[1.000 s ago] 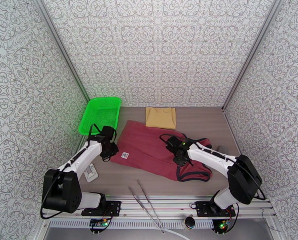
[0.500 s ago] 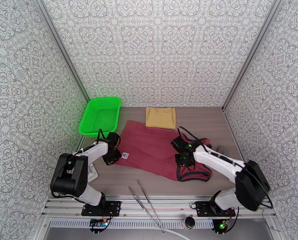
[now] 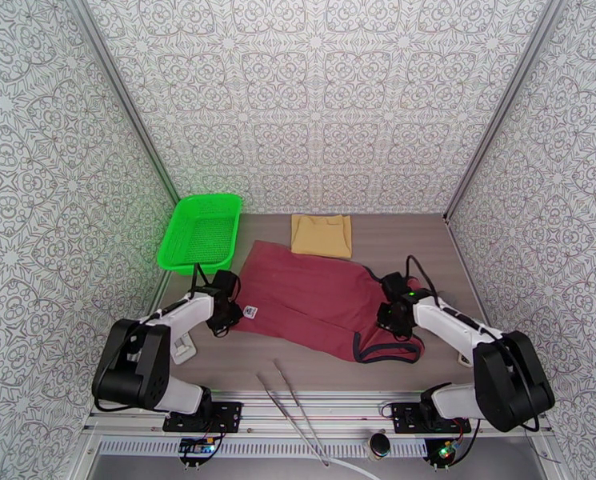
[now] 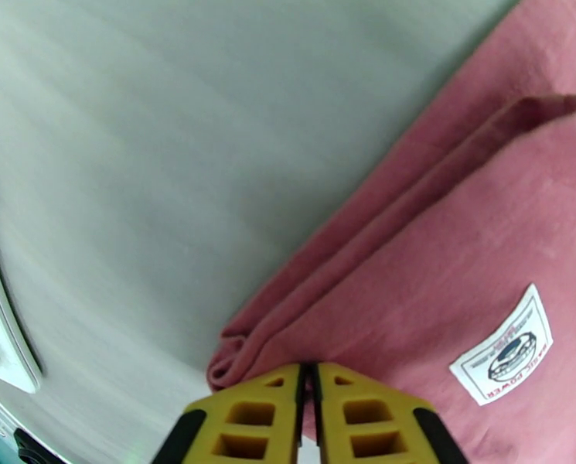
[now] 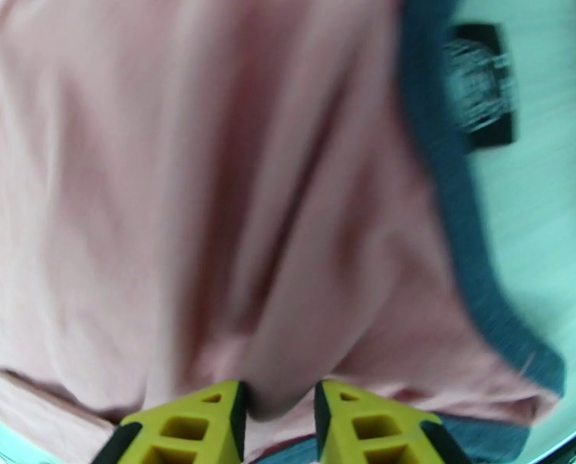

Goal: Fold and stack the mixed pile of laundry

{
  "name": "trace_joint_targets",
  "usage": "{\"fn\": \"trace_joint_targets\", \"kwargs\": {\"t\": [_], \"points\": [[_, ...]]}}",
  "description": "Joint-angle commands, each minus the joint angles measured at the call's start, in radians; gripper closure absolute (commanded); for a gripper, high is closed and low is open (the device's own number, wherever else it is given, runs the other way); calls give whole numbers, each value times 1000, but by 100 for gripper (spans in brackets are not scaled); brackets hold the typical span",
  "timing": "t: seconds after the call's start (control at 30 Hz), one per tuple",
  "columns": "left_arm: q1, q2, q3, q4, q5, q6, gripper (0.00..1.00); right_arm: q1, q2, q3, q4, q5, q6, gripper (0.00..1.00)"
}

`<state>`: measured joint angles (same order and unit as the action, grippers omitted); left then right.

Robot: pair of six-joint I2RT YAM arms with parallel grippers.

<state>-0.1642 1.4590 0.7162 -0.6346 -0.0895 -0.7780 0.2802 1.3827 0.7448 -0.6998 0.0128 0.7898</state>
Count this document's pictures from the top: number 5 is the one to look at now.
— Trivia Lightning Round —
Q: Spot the red shirt with dark trim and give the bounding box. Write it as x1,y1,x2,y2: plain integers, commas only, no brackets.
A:
0,0,567,464

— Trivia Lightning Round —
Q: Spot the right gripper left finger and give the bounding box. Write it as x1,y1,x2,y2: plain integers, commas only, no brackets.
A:
91,379,248,464

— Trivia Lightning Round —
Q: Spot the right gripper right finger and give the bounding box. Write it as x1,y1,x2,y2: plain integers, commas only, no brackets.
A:
313,378,473,464

